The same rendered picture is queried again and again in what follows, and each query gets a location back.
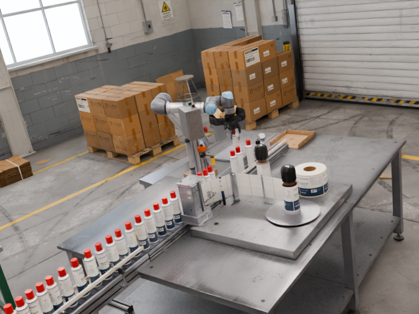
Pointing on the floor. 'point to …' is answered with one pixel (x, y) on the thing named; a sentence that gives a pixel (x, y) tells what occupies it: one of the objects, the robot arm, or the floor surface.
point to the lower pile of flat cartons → (14, 170)
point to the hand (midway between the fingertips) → (235, 137)
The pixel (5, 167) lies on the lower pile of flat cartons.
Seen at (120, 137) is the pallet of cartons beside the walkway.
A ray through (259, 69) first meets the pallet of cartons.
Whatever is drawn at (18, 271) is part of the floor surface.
